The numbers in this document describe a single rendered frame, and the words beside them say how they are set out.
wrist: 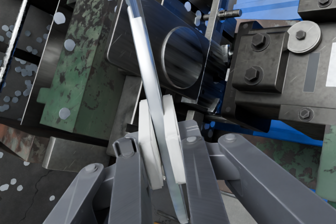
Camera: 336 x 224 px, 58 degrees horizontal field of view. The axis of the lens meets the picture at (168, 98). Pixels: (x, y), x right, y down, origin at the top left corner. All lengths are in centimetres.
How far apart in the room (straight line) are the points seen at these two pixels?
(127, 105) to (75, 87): 11
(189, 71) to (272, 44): 18
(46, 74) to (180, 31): 49
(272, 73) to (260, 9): 167
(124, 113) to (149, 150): 49
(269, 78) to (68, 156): 40
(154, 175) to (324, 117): 34
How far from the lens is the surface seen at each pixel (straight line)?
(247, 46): 56
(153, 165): 16
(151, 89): 18
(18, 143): 67
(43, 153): 63
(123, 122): 65
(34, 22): 130
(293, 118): 48
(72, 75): 68
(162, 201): 186
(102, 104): 65
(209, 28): 75
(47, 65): 96
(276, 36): 54
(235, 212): 194
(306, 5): 54
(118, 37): 51
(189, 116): 70
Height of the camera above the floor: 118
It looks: 43 degrees down
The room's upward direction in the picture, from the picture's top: 95 degrees clockwise
